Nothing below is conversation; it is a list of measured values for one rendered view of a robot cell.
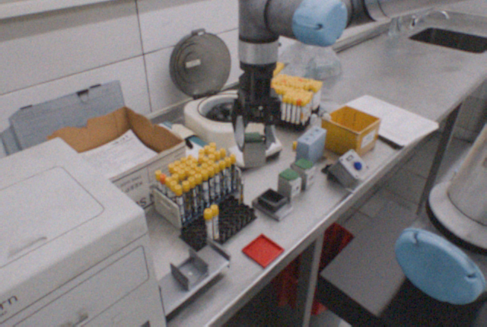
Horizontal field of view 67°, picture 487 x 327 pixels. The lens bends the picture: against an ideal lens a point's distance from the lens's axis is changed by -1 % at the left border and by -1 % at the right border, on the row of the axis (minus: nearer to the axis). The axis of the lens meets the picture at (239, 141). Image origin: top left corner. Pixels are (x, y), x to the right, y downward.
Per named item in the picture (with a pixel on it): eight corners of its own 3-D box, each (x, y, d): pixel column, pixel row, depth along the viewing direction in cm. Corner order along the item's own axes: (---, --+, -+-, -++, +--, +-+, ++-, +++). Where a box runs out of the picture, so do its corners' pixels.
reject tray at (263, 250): (264, 268, 78) (264, 266, 78) (241, 251, 82) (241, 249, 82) (284, 251, 82) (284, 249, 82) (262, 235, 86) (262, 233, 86)
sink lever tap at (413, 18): (442, 35, 223) (449, 12, 216) (404, 27, 237) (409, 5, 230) (452, 30, 234) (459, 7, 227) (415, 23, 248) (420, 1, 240)
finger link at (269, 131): (271, 162, 79) (262, 125, 74) (265, 147, 84) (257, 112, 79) (284, 158, 79) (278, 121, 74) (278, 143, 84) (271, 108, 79)
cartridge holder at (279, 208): (279, 221, 90) (280, 210, 88) (251, 204, 95) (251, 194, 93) (292, 210, 94) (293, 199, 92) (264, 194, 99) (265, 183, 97)
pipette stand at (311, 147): (310, 176, 105) (314, 146, 100) (289, 167, 109) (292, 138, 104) (326, 160, 112) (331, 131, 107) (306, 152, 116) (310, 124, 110)
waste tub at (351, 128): (353, 163, 111) (359, 134, 106) (316, 144, 119) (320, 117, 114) (377, 146, 119) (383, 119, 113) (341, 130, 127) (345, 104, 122)
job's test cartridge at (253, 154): (265, 166, 83) (266, 141, 80) (244, 167, 83) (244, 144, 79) (262, 156, 87) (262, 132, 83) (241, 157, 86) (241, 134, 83)
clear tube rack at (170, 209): (179, 230, 88) (177, 207, 84) (155, 210, 93) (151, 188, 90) (240, 191, 100) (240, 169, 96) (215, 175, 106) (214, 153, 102)
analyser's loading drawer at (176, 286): (147, 335, 64) (142, 318, 61) (126, 311, 68) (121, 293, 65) (231, 267, 76) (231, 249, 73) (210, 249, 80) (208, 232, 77)
